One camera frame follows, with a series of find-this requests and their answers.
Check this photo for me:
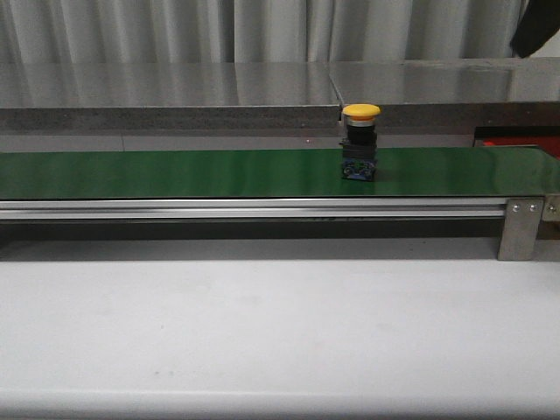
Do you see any small steel end bracket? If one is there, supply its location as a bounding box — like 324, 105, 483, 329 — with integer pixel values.
542, 194, 560, 223

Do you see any steel conveyor support bracket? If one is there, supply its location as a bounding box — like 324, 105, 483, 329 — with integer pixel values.
497, 198, 543, 261

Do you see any right stainless steel table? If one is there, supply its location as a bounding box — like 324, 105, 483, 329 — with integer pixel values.
329, 58, 559, 131

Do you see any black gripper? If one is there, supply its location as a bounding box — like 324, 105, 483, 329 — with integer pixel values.
510, 0, 559, 58

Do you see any red bin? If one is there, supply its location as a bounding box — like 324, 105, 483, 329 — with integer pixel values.
481, 136, 560, 158

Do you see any aluminium conveyor side rail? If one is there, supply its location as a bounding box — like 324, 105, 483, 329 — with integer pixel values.
1, 197, 507, 222

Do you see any stainless steel table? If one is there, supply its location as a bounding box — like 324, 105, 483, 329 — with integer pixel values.
329, 58, 559, 131
1, 63, 340, 132

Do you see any left stainless steel table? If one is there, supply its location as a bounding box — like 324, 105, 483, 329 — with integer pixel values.
1, 63, 340, 132

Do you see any green conveyor belt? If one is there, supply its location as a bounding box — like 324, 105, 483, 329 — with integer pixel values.
1, 147, 559, 200

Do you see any grey pleated curtain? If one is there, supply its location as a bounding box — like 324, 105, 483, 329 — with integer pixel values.
1, 1, 524, 64

